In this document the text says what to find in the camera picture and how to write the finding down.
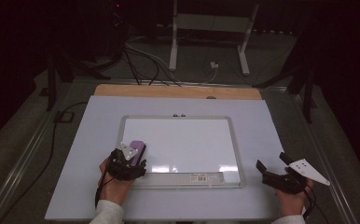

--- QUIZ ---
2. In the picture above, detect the silver framed whiteboard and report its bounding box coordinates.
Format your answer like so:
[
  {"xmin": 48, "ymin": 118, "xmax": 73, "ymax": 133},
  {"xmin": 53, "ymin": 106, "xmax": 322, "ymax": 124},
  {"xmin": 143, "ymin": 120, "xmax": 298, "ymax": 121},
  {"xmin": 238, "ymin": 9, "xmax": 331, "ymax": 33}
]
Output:
[{"xmin": 118, "ymin": 115, "xmax": 247, "ymax": 190}]

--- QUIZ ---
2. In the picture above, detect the person's left hand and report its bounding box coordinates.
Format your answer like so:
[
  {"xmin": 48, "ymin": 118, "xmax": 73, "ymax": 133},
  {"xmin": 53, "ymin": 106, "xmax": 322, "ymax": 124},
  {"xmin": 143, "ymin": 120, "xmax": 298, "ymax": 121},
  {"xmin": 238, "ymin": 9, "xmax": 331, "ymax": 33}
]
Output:
[{"xmin": 98, "ymin": 157, "xmax": 136, "ymax": 207}]

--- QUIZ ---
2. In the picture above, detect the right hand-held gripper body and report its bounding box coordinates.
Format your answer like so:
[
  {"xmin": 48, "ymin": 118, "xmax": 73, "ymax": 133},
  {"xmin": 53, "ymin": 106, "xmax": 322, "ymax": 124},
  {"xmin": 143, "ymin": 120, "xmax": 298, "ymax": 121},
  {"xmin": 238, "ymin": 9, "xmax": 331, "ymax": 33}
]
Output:
[{"xmin": 261, "ymin": 158, "xmax": 332, "ymax": 196}]

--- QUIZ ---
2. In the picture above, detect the grey metal floor rail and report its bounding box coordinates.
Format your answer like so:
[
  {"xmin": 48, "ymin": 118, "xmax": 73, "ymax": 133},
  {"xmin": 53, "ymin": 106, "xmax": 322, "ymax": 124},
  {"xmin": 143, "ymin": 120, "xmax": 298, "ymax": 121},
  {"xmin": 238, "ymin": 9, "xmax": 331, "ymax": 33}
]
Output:
[
  {"xmin": 0, "ymin": 110, "xmax": 58, "ymax": 224},
  {"xmin": 293, "ymin": 92, "xmax": 359, "ymax": 224}
]

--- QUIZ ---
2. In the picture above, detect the purple and black whiteboard eraser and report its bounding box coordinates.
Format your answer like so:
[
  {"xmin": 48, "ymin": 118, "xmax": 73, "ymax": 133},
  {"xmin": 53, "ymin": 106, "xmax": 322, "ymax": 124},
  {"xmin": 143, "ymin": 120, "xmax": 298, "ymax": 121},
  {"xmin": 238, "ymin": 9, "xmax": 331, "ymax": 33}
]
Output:
[{"xmin": 128, "ymin": 140, "xmax": 147, "ymax": 168}]

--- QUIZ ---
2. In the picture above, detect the black tripod stand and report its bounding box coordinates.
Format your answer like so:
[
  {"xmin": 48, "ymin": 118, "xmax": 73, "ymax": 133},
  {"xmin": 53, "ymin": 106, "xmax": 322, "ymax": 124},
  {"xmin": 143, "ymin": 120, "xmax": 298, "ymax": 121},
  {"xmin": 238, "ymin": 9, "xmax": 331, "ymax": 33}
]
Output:
[
  {"xmin": 45, "ymin": 54, "xmax": 111, "ymax": 112},
  {"xmin": 252, "ymin": 31, "xmax": 318, "ymax": 124}
]

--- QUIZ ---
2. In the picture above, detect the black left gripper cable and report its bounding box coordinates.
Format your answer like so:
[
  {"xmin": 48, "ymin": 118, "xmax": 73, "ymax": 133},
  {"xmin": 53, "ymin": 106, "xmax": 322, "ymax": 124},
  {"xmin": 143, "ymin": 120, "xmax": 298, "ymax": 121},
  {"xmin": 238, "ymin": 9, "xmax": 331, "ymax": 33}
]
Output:
[{"xmin": 0, "ymin": 101, "xmax": 108, "ymax": 224}]

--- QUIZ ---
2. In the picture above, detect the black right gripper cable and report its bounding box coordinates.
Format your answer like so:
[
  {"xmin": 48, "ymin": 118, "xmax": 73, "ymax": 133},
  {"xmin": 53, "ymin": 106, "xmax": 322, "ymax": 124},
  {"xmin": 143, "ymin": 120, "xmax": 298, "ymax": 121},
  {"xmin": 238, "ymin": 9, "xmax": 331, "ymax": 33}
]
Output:
[{"xmin": 302, "ymin": 183, "xmax": 331, "ymax": 224}]

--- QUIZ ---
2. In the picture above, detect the white plug with cable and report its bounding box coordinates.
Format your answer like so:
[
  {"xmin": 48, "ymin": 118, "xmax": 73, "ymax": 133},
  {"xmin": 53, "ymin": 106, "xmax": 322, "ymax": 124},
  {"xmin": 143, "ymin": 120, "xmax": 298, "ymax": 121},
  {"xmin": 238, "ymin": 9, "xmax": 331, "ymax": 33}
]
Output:
[{"xmin": 181, "ymin": 61, "xmax": 220, "ymax": 85}]

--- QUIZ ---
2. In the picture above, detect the person's right hand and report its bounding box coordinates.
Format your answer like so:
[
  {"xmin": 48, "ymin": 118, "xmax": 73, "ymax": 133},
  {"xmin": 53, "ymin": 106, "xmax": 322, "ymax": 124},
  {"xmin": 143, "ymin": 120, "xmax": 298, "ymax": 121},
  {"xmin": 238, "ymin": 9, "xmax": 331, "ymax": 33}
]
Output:
[{"xmin": 273, "ymin": 167, "xmax": 315, "ymax": 217}]

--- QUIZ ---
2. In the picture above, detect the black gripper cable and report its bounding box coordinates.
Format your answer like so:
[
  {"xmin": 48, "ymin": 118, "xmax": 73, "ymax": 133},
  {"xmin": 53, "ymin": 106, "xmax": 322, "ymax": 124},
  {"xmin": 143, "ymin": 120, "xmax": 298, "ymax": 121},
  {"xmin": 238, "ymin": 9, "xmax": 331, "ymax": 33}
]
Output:
[
  {"xmin": 0, "ymin": 101, "xmax": 108, "ymax": 224},
  {"xmin": 302, "ymin": 183, "xmax": 331, "ymax": 224}
]

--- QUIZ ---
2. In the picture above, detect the white table cover sheet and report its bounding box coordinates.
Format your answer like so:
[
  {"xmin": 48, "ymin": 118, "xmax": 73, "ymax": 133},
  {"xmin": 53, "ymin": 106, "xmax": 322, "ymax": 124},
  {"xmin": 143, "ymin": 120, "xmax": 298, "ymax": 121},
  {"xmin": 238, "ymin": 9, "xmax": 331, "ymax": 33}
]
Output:
[{"xmin": 44, "ymin": 94, "xmax": 309, "ymax": 222}]

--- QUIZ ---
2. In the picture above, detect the white metal stand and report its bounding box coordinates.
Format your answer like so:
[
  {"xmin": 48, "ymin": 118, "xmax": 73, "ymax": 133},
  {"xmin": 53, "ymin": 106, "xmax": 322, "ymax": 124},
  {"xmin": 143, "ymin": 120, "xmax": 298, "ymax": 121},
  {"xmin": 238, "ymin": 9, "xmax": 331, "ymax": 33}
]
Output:
[{"xmin": 168, "ymin": 0, "xmax": 260, "ymax": 77}]

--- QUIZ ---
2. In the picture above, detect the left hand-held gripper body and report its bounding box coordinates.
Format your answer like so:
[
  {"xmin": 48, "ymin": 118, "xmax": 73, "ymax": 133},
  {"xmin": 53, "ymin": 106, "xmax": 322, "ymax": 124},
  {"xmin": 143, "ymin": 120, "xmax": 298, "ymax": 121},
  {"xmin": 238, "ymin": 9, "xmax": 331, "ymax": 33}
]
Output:
[{"xmin": 105, "ymin": 142, "xmax": 147, "ymax": 182}]

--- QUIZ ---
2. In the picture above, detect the black square floor plate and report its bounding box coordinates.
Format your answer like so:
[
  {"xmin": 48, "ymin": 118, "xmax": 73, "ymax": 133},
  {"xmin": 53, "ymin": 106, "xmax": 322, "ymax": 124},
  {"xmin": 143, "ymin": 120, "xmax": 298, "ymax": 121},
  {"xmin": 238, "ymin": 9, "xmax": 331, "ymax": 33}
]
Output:
[{"xmin": 54, "ymin": 110, "xmax": 76, "ymax": 123}]

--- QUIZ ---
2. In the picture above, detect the black floor cables bundle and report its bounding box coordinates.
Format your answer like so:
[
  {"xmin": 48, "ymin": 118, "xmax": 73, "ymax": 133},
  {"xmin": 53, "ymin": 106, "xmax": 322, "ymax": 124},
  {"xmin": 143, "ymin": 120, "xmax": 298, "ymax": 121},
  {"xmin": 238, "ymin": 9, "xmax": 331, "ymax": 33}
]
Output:
[{"xmin": 118, "ymin": 40, "xmax": 182, "ymax": 87}]

